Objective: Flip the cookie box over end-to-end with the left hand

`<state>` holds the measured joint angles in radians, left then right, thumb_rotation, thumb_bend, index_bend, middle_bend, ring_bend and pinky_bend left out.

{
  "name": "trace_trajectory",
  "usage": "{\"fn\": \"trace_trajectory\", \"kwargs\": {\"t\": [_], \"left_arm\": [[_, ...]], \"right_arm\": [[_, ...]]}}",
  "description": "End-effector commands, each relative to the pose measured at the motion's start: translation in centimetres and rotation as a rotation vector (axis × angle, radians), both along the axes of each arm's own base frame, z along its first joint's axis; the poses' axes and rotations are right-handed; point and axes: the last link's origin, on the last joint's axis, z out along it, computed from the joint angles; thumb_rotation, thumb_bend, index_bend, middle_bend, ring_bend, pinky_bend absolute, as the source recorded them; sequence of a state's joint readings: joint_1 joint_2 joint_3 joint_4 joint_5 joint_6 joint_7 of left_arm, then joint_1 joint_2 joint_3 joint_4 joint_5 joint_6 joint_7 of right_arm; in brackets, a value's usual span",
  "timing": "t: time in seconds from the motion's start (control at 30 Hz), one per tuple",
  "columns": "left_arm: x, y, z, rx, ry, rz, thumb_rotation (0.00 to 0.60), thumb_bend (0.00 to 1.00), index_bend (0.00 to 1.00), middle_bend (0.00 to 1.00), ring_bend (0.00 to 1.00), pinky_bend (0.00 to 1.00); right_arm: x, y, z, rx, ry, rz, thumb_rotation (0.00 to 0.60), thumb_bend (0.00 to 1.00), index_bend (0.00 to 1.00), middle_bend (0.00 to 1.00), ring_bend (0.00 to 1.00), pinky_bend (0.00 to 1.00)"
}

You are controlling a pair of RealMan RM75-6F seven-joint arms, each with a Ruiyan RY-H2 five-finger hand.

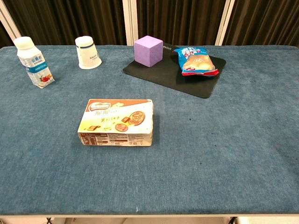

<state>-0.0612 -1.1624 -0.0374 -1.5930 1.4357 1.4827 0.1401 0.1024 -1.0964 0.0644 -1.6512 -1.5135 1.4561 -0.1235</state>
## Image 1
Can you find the cookie box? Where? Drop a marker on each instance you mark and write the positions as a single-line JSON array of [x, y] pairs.
[[112, 121]]

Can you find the black mouse pad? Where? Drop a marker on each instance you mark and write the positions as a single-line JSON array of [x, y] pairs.
[[168, 74]]

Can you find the purple foam cube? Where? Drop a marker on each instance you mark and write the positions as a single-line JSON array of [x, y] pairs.
[[146, 50]]

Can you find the blue bread snack bag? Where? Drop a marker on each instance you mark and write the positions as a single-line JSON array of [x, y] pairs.
[[197, 61]]

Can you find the blue table cloth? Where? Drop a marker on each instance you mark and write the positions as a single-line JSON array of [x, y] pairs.
[[210, 151]]

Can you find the white upturned paper cup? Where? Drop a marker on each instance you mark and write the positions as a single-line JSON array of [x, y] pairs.
[[87, 54]]

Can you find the black curtain panel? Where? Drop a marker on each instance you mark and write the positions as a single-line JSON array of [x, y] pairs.
[[4, 37], [264, 21], [180, 18], [70, 18]]

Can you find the white yogurt drink bottle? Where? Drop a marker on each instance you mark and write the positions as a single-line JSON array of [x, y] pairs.
[[35, 65]]

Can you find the white frame post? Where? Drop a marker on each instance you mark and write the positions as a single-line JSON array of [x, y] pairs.
[[224, 21], [130, 21], [9, 18]]

